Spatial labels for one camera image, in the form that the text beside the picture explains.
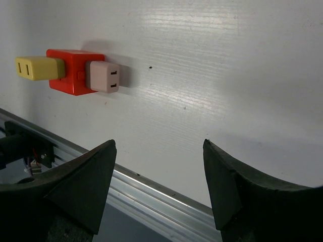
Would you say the yellow plug adapter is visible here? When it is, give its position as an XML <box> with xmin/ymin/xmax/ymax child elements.
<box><xmin>15</xmin><ymin>56</ymin><xmax>66</xmax><ymax>81</ymax></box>

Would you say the aluminium front rail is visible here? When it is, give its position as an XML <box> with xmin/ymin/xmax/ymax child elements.
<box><xmin>1</xmin><ymin>110</ymin><xmax>221</xmax><ymax>241</ymax></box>

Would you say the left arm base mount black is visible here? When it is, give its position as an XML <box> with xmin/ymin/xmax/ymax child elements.
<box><xmin>1</xmin><ymin>121</ymin><xmax>55</xmax><ymax>169</ymax></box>

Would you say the red cube socket adapter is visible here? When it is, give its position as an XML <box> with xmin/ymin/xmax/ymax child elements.
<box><xmin>46</xmin><ymin>49</ymin><xmax>105</xmax><ymax>96</ymax></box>

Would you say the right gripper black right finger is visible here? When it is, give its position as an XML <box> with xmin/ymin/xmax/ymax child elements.
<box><xmin>203</xmin><ymin>140</ymin><xmax>322</xmax><ymax>241</ymax></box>

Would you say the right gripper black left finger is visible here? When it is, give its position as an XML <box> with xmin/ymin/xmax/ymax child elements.
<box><xmin>1</xmin><ymin>140</ymin><xmax>117</xmax><ymax>241</ymax></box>

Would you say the brown plug adapter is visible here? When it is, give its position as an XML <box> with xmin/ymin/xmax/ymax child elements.
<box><xmin>85</xmin><ymin>61</ymin><xmax>120</xmax><ymax>93</ymax></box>

